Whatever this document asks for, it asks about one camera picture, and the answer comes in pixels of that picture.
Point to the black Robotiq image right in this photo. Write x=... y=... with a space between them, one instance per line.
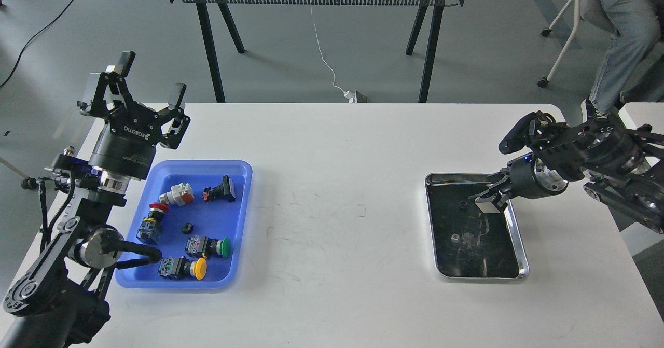
x=527 y=176

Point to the black Robotiq image left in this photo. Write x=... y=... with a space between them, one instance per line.
x=124 y=143

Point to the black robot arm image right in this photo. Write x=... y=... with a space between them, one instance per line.
x=623 y=167

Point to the silver metal tray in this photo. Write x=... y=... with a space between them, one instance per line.
x=470 y=246

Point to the blue plastic tray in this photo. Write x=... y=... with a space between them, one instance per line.
x=218 y=219

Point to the white side table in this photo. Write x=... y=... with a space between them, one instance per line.
x=636 y=114

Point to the white rolling chair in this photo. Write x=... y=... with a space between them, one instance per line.
x=590 y=11

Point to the person in jeans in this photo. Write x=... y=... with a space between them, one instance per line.
x=638 y=29

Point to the white orange switch block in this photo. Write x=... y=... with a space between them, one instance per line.
x=180 y=195

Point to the black switch module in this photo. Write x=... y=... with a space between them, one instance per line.
x=224 y=191

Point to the red mushroom button switch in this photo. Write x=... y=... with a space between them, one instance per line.
x=150 y=228

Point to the green push button switch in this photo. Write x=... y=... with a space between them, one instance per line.
x=201 y=246

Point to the yellow push button switch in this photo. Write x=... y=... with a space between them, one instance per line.
x=177 y=268

